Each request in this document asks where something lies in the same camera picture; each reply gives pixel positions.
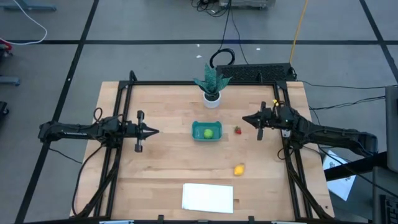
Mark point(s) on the teal plastic tupperware container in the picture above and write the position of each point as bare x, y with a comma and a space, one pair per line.
197, 130

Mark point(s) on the black caster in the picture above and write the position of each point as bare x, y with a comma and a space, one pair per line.
3, 108

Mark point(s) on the green lime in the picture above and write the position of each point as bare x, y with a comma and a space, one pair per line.
208, 133

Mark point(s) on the white printed paper sheet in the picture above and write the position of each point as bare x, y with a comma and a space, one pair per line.
342, 186

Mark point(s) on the black beam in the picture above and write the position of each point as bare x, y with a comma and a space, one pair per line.
357, 166

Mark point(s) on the grey equipment cart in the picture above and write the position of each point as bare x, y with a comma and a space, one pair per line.
248, 3

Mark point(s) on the grey stand foot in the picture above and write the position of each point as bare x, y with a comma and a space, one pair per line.
9, 81

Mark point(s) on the snake plant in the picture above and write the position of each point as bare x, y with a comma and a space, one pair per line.
212, 90

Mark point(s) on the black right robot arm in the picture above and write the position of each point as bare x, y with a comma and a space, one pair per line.
335, 133

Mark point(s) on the red strawberry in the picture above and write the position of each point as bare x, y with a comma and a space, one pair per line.
238, 130

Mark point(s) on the black metal table frame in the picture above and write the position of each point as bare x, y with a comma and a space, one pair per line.
161, 83

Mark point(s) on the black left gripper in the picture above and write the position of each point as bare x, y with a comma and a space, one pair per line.
133, 130

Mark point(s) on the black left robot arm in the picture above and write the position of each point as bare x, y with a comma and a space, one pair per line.
68, 132

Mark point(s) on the grey cabinet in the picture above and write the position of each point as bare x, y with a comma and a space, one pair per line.
392, 130

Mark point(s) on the red floor equipment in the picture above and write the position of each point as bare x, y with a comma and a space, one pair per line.
4, 46

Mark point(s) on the grey stand base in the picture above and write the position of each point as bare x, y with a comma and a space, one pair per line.
31, 7

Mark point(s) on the black perforated computer case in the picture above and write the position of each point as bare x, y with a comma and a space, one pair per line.
255, 72

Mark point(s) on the yellow lemon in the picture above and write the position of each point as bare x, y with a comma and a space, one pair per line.
239, 170

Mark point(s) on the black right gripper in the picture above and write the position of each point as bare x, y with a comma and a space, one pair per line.
273, 118

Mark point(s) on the grey machine housing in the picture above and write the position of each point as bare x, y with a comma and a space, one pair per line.
385, 186

